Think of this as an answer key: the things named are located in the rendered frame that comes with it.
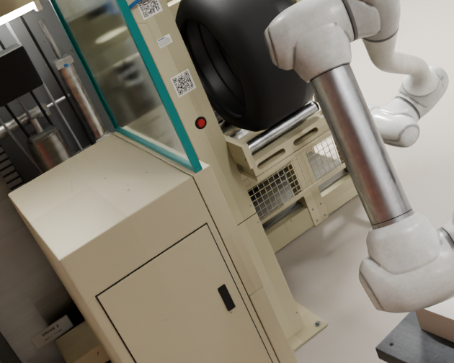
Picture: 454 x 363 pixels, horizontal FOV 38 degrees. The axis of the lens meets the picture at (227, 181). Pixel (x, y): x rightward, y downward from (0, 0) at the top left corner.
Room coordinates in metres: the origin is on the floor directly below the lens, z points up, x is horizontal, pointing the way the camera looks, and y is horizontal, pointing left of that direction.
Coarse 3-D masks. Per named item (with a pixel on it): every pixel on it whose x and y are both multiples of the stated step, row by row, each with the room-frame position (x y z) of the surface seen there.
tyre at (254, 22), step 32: (192, 0) 2.36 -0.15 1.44; (224, 0) 2.24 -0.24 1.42; (256, 0) 2.23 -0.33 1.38; (288, 0) 2.24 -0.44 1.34; (192, 32) 2.64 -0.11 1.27; (224, 32) 2.19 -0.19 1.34; (256, 32) 2.15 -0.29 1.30; (224, 64) 2.67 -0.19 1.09; (256, 64) 2.12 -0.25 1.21; (224, 96) 2.58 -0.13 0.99; (256, 96) 2.15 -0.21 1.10; (288, 96) 2.17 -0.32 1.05; (256, 128) 2.27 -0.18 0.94
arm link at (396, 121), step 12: (384, 108) 1.81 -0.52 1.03; (396, 108) 1.78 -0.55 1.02; (408, 108) 1.77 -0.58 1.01; (384, 120) 1.76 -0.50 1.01; (396, 120) 1.74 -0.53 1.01; (408, 120) 1.72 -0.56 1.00; (384, 132) 1.75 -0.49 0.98; (396, 132) 1.71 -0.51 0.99; (408, 132) 1.70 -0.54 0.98; (396, 144) 1.72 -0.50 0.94; (408, 144) 1.71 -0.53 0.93
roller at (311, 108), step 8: (312, 104) 2.31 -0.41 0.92; (296, 112) 2.30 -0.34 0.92; (304, 112) 2.29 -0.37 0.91; (312, 112) 2.30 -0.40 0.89; (288, 120) 2.27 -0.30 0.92; (296, 120) 2.27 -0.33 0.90; (272, 128) 2.25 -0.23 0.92; (280, 128) 2.25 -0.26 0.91; (288, 128) 2.26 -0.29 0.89; (256, 136) 2.24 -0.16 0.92; (264, 136) 2.23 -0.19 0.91; (272, 136) 2.23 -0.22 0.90; (248, 144) 2.21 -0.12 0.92; (256, 144) 2.21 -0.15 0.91; (264, 144) 2.22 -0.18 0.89
